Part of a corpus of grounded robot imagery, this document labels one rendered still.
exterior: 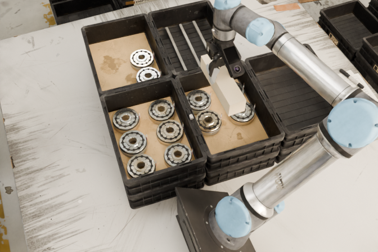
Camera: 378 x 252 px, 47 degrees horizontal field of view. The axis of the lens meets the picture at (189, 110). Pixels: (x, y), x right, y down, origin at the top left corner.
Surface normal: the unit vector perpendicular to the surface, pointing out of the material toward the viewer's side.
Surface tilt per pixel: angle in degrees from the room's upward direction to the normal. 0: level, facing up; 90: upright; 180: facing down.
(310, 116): 0
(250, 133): 0
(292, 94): 0
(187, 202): 43
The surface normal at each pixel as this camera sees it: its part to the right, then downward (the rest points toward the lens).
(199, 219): 0.65, -0.62
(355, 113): -0.46, -0.06
